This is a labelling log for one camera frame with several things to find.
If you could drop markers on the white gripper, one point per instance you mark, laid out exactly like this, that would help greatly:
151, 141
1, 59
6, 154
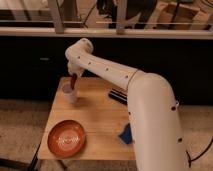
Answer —
75, 69

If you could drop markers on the black rectangular object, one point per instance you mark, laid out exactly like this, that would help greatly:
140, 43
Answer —
118, 96

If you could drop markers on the blue cloth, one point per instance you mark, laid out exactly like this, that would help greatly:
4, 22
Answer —
126, 135

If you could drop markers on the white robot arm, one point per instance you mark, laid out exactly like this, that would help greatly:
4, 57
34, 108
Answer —
153, 114

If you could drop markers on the white ceramic cup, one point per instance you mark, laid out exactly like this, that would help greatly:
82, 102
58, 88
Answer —
69, 93

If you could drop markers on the wooden table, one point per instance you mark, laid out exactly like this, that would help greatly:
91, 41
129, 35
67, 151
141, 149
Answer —
102, 118

